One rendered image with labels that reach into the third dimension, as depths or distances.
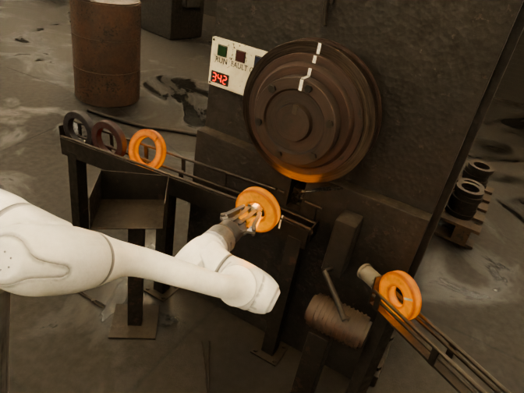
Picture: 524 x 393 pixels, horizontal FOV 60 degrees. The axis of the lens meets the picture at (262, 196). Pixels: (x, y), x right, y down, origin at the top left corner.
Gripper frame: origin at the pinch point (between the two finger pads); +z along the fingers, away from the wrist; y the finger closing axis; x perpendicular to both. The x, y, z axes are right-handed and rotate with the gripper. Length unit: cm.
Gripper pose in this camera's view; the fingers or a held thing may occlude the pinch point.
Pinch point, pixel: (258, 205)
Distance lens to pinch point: 147.5
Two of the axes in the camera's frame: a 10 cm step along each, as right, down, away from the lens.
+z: 4.9, -4.3, 7.6
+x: 1.3, -8.2, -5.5
